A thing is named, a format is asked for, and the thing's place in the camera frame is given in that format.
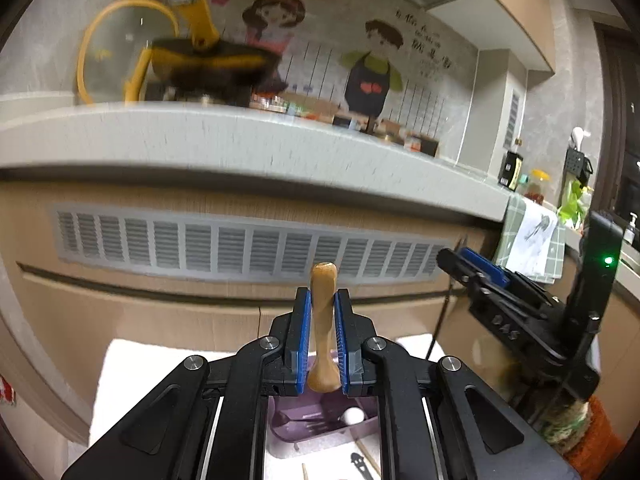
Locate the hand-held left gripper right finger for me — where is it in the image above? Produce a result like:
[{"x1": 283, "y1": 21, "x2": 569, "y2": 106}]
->
[{"x1": 334, "y1": 288, "x2": 581, "y2": 480}]

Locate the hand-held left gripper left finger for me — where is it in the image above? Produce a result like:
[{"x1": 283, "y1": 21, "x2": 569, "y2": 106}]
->
[{"x1": 62, "y1": 287, "x2": 313, "y2": 480}]

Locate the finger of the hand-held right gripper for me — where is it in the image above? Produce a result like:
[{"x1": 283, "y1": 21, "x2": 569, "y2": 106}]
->
[
  {"x1": 460, "y1": 246, "x2": 556, "y2": 311},
  {"x1": 436, "y1": 247, "x2": 493, "y2": 313}
]

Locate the wooden handled utensil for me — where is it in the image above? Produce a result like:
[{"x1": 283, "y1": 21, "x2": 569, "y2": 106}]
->
[{"x1": 307, "y1": 262, "x2": 338, "y2": 392}]

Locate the purple utensil holder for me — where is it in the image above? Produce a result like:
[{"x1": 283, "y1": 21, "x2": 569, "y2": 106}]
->
[{"x1": 267, "y1": 392, "x2": 381, "y2": 461}]

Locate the green checked towel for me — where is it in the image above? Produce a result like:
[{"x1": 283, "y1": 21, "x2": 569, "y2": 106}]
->
[{"x1": 492, "y1": 194, "x2": 568, "y2": 283}]

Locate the dark fork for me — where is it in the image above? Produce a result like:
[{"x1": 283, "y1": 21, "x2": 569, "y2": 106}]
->
[{"x1": 272, "y1": 410, "x2": 332, "y2": 436}]

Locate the jar with yellow lid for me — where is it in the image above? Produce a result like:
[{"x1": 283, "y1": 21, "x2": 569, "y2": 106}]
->
[{"x1": 525, "y1": 170, "x2": 549, "y2": 205}]

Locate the black sauce bottle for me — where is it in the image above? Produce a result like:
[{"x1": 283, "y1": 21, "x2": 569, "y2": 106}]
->
[{"x1": 500, "y1": 150, "x2": 525, "y2": 191}]

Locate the green plastic bag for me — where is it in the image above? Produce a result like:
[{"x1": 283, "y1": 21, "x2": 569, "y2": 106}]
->
[{"x1": 556, "y1": 180, "x2": 594, "y2": 227}]

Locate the black utensil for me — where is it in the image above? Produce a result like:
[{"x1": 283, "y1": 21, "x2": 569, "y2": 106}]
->
[{"x1": 350, "y1": 452, "x2": 373, "y2": 480}]

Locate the soap dispenser bottle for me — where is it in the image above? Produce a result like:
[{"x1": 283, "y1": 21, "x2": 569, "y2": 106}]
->
[{"x1": 622, "y1": 212, "x2": 640, "y2": 249}]

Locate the grey vent grille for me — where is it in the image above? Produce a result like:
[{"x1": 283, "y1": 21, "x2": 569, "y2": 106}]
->
[{"x1": 50, "y1": 202, "x2": 451, "y2": 281}]

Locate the white textured mat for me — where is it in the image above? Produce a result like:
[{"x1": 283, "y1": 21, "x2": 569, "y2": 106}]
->
[{"x1": 89, "y1": 332, "x2": 451, "y2": 480}]

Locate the glass lid yellow rim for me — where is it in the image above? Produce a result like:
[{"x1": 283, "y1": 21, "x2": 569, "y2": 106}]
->
[{"x1": 76, "y1": 0, "x2": 182, "y2": 107}]

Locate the black cable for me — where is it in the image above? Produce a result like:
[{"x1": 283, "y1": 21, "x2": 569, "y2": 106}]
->
[{"x1": 425, "y1": 280, "x2": 452, "y2": 361}]

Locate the black wall rack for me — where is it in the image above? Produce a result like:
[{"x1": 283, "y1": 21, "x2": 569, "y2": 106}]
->
[{"x1": 565, "y1": 127, "x2": 594, "y2": 184}]

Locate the cartoon wall poster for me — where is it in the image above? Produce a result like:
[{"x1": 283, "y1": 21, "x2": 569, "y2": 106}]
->
[{"x1": 210, "y1": 0, "x2": 476, "y2": 161}]

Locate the black wok yellow handle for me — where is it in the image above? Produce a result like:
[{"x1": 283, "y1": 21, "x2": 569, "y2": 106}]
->
[{"x1": 122, "y1": 0, "x2": 283, "y2": 107}]

